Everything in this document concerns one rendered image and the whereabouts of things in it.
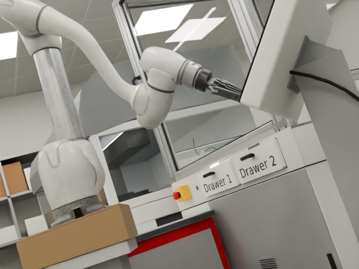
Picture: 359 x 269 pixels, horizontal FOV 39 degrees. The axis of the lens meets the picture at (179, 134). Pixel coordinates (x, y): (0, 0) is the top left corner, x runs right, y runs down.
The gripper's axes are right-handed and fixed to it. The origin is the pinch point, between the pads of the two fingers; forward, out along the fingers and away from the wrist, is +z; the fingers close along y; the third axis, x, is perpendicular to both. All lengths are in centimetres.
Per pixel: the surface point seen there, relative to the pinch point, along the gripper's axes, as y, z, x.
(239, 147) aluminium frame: 24.6, -1.1, 28.0
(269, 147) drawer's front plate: 10.7, 10.3, 17.2
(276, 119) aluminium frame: 10.7, 9.0, 6.6
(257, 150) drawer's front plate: 15.1, 6.5, 22.3
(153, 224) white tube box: 21, -24, 77
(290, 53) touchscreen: -47, 9, -28
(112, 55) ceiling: 370, -211, 131
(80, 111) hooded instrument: 80, -98, 70
